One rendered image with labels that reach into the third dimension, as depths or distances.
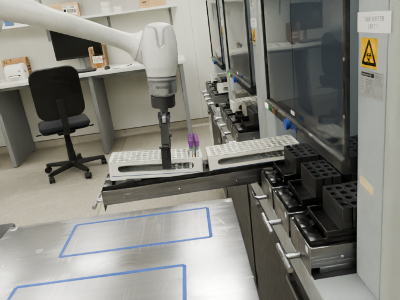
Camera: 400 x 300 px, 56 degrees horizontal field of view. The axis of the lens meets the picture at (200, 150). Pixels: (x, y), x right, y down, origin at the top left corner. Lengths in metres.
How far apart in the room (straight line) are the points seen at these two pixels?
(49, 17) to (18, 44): 3.82
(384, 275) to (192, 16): 4.17
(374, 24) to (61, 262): 0.75
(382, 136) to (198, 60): 4.13
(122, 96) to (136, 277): 4.10
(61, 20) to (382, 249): 0.97
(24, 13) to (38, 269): 0.67
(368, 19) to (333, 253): 0.46
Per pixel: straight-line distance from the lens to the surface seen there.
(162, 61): 1.13
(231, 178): 1.22
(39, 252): 0.98
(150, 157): 1.24
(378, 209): 0.73
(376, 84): 0.67
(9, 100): 4.72
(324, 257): 0.86
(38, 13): 1.18
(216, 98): 2.44
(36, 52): 4.94
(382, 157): 0.68
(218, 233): 0.88
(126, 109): 4.82
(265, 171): 1.18
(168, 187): 1.22
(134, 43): 1.29
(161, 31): 1.14
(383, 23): 0.64
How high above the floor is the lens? 1.28
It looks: 19 degrees down
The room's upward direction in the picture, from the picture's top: 8 degrees counter-clockwise
